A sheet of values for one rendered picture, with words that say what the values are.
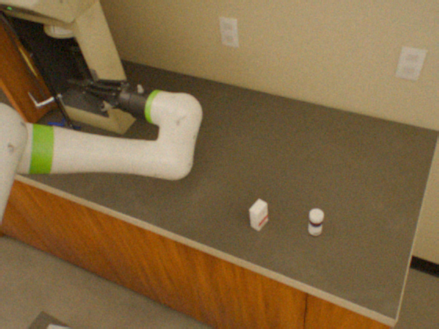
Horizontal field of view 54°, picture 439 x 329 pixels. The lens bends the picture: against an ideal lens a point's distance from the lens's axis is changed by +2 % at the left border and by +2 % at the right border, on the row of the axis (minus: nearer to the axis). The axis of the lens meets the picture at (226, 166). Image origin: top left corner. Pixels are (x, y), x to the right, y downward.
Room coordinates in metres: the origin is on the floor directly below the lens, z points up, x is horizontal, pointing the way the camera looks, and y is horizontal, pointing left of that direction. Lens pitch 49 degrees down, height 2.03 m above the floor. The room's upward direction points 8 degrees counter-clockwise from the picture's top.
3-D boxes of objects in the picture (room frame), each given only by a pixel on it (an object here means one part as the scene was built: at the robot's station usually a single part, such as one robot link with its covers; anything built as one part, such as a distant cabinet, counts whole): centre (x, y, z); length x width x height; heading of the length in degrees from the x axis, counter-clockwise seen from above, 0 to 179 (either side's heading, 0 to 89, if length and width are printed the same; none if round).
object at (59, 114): (1.19, 0.56, 1.19); 0.30 x 0.01 x 0.40; 30
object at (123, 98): (0.96, 0.26, 1.27); 0.09 x 0.08 x 0.07; 58
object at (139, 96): (0.92, 0.20, 1.28); 0.09 x 0.06 x 0.12; 148
